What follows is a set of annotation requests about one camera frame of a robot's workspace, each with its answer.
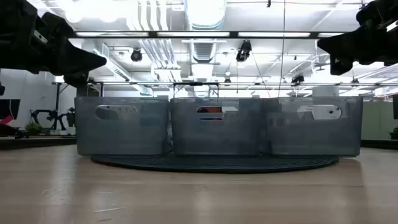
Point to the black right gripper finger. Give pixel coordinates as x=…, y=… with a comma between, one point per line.
x=342, y=40
x=345, y=51

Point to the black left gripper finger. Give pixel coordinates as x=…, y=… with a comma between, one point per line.
x=81, y=55
x=77, y=67

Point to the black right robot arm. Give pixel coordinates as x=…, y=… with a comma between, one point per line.
x=379, y=11

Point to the black background robot arm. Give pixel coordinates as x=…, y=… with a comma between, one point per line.
x=51, y=115

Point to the white column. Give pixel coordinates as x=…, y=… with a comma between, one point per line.
x=325, y=90

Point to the white box appliance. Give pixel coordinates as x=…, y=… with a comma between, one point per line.
x=326, y=112

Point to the dark monitor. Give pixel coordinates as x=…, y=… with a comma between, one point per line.
x=395, y=107
x=9, y=107

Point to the small potted plant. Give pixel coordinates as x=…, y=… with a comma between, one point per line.
x=32, y=128

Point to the translucent grey plastic bin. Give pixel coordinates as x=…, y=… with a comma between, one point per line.
x=121, y=137
x=217, y=137
x=314, y=137

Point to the red object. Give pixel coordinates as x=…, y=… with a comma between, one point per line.
x=6, y=119

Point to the black overhead light beam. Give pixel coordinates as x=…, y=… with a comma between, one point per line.
x=233, y=34

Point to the orange box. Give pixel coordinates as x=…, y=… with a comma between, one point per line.
x=210, y=109

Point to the round dark woven placemat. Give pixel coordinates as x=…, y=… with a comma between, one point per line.
x=217, y=165

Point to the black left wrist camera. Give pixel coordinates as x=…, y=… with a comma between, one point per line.
x=76, y=79

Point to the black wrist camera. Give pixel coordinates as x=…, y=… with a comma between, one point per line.
x=76, y=79
x=341, y=66

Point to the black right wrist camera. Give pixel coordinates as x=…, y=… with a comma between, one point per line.
x=341, y=66

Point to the silver ventilation duct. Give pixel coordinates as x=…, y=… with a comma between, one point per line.
x=205, y=12

